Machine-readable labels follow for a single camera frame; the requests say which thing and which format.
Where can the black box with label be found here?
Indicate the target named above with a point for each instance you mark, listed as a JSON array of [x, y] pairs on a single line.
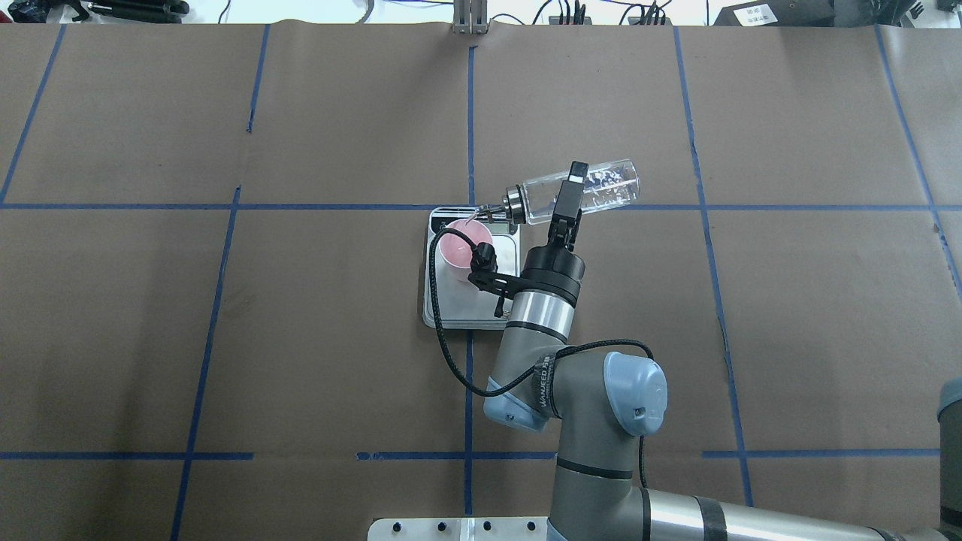
[[830, 14]]

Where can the black folded tripod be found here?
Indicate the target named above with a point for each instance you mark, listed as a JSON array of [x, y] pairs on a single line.
[[161, 12]]

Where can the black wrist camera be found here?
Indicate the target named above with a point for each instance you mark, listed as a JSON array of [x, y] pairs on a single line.
[[485, 277]]

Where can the aluminium frame post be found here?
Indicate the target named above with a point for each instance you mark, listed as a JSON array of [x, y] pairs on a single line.
[[470, 17]]

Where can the pink plastic cup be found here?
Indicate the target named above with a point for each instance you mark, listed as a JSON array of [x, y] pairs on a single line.
[[456, 252]]

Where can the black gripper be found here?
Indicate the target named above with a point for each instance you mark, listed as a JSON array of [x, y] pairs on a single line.
[[554, 273]]

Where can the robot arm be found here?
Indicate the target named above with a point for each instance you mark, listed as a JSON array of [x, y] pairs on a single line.
[[608, 395]]

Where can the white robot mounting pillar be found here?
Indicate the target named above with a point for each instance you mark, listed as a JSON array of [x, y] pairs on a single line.
[[464, 528]]

